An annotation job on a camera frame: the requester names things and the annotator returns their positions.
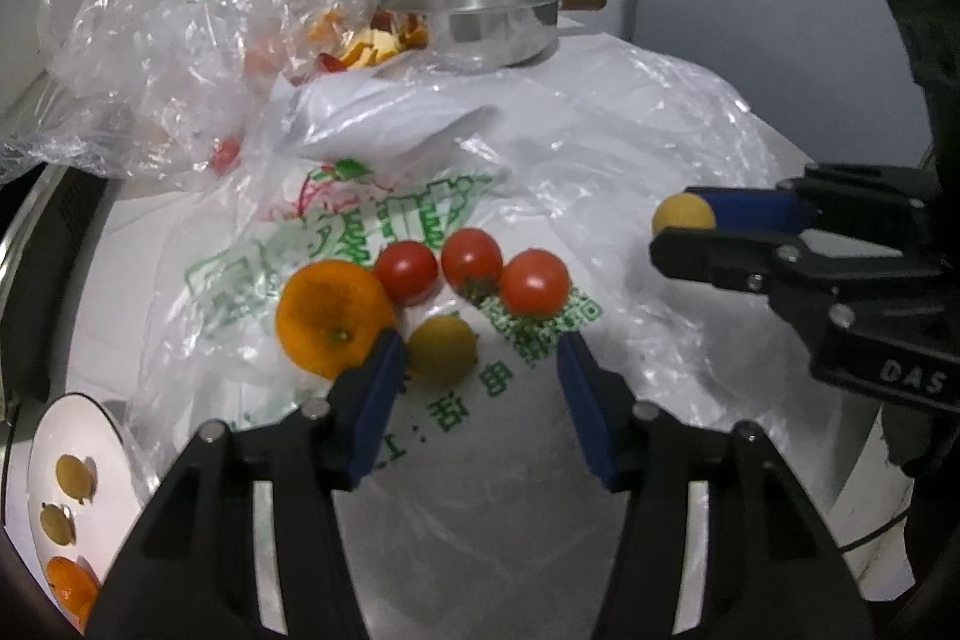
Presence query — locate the yellow-green longan fruit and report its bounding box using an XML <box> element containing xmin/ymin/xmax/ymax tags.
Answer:
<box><xmin>39</xmin><ymin>503</ymin><xmax>76</xmax><ymax>548</ymax></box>
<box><xmin>407</xmin><ymin>315</ymin><xmax>478</xmax><ymax>386</ymax></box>
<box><xmin>651</xmin><ymin>191</ymin><xmax>718</xmax><ymax>234</ymax></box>
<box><xmin>55</xmin><ymin>453</ymin><xmax>96</xmax><ymax>503</ymax></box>

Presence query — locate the white round plate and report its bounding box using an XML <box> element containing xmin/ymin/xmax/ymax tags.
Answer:
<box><xmin>26</xmin><ymin>393</ymin><xmax>142</xmax><ymax>630</ymax></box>

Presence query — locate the printed white plastic bag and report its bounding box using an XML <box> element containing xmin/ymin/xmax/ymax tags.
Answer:
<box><xmin>125</xmin><ymin>35</ymin><xmax>843</xmax><ymax>638</ymax></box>

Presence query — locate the orange peel pile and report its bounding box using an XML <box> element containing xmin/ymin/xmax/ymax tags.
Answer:
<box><xmin>306</xmin><ymin>8</ymin><xmax>430</xmax><ymax>73</ymax></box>

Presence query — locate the large front mandarin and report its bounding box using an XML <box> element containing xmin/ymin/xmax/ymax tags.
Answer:
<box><xmin>46</xmin><ymin>555</ymin><xmax>99</xmax><ymax>632</ymax></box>

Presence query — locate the small steel pot with lid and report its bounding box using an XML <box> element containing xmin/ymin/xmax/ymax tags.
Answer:
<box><xmin>377</xmin><ymin>0</ymin><xmax>607</xmax><ymax>71</ymax></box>

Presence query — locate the clear crumpled plastic bag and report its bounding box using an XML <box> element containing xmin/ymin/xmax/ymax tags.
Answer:
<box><xmin>2</xmin><ymin>0</ymin><xmax>370</xmax><ymax>188</ymax></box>

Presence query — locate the red cherry tomato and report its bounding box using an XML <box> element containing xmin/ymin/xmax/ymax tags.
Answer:
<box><xmin>373</xmin><ymin>241</ymin><xmax>439</xmax><ymax>307</ymax></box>
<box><xmin>498</xmin><ymin>248</ymin><xmax>571</xmax><ymax>320</ymax></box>
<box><xmin>441</xmin><ymin>227</ymin><xmax>505</xmax><ymax>304</ymax></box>

